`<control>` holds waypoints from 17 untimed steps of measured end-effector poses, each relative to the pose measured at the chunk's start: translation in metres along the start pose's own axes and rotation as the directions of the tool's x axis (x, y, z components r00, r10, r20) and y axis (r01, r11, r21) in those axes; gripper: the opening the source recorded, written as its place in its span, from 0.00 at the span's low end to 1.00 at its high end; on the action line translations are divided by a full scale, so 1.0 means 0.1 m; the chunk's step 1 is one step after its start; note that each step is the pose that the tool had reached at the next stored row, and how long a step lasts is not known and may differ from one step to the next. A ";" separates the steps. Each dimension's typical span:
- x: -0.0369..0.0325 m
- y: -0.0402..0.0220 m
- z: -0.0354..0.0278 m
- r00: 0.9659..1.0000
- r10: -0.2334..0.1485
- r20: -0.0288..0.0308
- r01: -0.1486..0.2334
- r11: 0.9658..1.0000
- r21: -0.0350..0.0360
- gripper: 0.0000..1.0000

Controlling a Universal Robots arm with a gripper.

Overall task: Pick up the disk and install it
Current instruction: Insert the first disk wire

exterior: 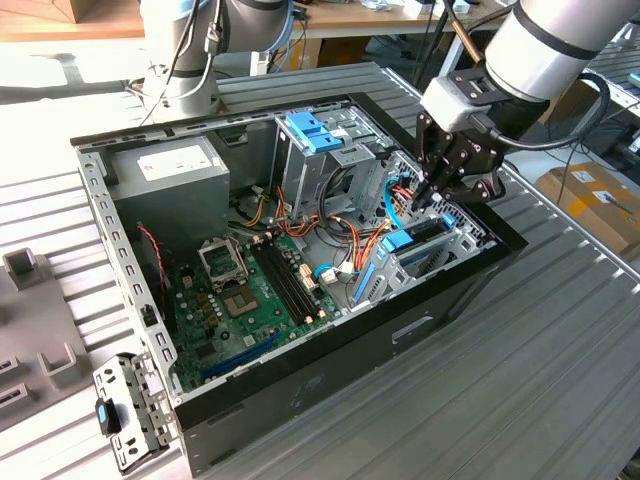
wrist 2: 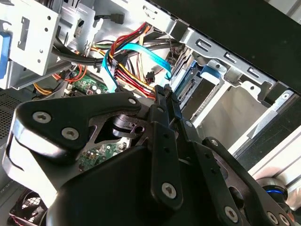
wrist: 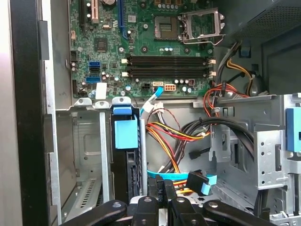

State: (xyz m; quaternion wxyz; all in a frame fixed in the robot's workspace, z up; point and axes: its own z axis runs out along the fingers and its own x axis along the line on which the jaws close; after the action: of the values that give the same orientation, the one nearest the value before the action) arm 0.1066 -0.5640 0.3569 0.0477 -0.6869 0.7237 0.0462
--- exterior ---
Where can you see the black RAM slot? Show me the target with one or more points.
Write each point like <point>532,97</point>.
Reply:
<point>293,277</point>
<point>283,285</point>

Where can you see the grey metal slot bracket plate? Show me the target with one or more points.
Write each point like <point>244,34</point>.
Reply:
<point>150,400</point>

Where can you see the black latch with blue mark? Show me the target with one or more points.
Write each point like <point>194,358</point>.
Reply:
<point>102,417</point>

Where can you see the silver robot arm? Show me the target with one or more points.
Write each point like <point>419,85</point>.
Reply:
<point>550,45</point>

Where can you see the blue expansion slot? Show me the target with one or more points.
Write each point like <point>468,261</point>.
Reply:
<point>240,357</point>

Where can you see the grey parts rack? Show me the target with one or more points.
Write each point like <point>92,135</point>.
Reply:
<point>35,330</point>

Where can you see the black open PC case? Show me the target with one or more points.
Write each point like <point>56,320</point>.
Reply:
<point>325,390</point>

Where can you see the grey power supply unit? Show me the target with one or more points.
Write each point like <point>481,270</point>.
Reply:
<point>170,200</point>

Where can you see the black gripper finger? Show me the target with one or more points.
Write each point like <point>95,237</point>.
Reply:
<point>480,189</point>
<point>426,145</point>

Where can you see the long wooden desk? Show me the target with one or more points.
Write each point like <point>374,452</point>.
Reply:
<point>400,15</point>

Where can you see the blue plastic drive latch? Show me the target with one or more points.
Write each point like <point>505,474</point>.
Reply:
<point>312,132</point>

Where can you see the cardboard box with white labels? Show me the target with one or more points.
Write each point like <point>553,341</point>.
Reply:
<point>590,210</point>

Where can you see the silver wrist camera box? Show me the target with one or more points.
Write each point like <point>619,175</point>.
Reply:
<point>450,102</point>

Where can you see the grey metal drive cage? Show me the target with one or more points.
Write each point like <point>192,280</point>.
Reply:
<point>305,180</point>

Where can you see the grey metal disk bay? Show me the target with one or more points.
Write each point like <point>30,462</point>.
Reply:
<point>465,240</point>

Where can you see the hard disk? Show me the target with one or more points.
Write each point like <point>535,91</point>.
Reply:
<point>397,241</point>

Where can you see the green motherboard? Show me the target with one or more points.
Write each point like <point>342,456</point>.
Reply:
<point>265,300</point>

